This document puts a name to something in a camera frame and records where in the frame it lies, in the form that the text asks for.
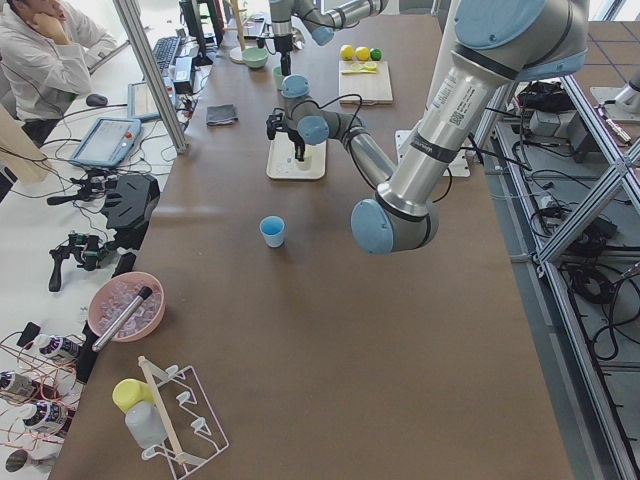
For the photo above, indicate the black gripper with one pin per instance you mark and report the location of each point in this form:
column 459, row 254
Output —
column 284, row 44
column 296, row 138

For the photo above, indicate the green cup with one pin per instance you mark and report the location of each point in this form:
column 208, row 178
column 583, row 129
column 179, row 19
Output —
column 278, row 77

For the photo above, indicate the cream white cup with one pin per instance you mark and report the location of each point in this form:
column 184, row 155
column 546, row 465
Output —
column 305, row 162

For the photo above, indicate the light blue cup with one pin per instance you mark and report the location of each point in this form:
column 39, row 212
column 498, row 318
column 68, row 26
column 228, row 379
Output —
column 272, row 229

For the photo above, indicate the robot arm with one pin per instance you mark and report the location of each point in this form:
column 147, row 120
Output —
column 496, row 42
column 320, row 25

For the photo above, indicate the beige rabbit serving tray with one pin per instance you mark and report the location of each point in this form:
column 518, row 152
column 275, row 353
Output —
column 281, row 161

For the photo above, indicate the green bowl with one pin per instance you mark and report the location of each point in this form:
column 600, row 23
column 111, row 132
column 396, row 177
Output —
column 255, row 57

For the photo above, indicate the wooden stand with round base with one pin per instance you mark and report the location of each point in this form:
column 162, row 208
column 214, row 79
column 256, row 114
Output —
column 235, row 53

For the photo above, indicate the yellow plastic knife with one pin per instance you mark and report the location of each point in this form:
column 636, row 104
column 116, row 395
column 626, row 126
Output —
column 358, row 72

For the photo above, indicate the lower whole lemon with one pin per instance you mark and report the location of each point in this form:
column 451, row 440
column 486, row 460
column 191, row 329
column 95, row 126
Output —
column 346, row 52

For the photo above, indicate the whole lemon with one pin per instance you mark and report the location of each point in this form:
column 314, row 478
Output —
column 362, row 53
column 346, row 52

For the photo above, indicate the upper whole lemon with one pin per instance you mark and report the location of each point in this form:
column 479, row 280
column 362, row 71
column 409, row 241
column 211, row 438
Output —
column 362, row 53

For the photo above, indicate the grey folded cloth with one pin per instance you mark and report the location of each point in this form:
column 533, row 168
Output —
column 221, row 115

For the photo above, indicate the upper lemon half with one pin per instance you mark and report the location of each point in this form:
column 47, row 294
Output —
column 369, row 66

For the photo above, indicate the green lime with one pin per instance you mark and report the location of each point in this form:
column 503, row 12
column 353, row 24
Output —
column 376, row 54

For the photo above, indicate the wooden cutting board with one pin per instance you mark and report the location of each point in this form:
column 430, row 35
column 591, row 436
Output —
column 371, row 89

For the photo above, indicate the black keyboard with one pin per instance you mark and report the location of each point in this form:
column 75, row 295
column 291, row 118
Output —
column 164, row 53

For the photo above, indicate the black stand plate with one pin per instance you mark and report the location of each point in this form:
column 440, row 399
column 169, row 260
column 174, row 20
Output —
column 128, row 208

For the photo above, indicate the blue teach pendant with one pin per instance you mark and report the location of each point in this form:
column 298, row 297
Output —
column 107, row 143

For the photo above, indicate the black computer mouse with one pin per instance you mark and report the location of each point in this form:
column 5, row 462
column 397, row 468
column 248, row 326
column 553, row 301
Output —
column 96, row 100

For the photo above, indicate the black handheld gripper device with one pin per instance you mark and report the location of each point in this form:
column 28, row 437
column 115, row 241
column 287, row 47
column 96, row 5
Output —
column 88, row 251

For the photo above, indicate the pink bowl with ice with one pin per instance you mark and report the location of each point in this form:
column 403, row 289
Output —
column 112, row 298

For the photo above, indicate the seated person white shirt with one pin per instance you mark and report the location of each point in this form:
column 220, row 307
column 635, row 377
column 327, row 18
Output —
column 47, row 51

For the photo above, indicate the yellow cup on rack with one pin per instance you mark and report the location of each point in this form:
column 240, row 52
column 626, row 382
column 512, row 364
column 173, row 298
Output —
column 129, row 392

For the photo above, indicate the clear cup on rack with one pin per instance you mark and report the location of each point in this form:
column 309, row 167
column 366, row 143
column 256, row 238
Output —
column 145, row 425

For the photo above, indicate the aluminium frame post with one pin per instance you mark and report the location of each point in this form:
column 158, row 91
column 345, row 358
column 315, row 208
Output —
column 129, row 16

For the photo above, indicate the metal scoop black handle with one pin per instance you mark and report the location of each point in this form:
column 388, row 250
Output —
column 120, row 320

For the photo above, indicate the white wire cup rack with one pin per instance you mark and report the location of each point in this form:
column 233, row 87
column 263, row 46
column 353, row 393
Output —
column 195, row 435

